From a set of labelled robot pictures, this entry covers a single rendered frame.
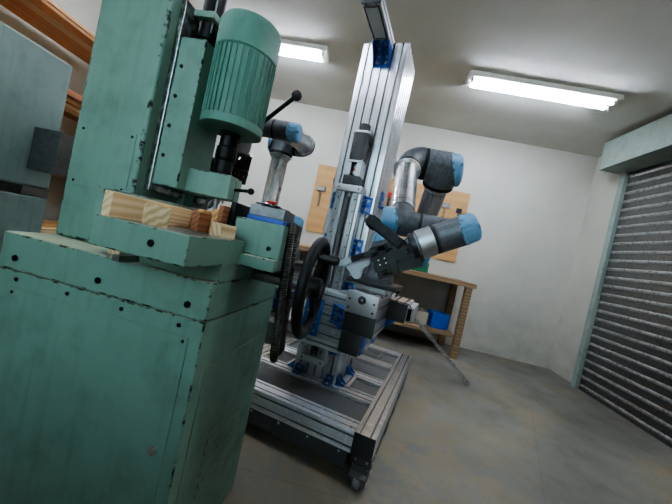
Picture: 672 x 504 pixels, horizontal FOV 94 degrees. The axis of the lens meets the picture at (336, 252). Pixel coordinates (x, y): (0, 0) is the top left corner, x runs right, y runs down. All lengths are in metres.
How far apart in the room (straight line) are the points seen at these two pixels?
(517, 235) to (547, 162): 0.98
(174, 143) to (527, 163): 4.28
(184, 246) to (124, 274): 0.27
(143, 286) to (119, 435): 0.35
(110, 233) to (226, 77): 0.51
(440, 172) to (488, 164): 3.39
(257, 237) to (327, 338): 0.80
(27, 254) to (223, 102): 0.61
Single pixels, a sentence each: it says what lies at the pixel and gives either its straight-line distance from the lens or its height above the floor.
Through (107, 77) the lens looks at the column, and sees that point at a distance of 1.17.
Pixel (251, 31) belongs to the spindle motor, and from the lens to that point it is 1.05.
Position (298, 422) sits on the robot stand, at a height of 0.17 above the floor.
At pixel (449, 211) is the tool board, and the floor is 1.68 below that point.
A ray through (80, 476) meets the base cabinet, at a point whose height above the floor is 0.28.
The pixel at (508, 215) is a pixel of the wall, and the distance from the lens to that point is 4.56.
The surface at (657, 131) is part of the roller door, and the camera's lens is 4.10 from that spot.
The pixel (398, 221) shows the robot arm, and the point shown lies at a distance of 0.87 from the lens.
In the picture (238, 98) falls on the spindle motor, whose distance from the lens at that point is 0.97.
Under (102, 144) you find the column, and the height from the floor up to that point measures 1.07.
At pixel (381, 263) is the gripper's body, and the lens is 0.79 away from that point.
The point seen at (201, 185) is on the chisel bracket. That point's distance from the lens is 1.00.
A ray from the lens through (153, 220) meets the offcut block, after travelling 0.71.
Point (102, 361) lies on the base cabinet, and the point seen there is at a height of 0.56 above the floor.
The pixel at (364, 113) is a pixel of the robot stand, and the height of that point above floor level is 1.65.
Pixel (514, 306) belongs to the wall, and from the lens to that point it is 4.62.
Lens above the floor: 0.94
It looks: 1 degrees down
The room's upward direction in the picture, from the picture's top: 12 degrees clockwise
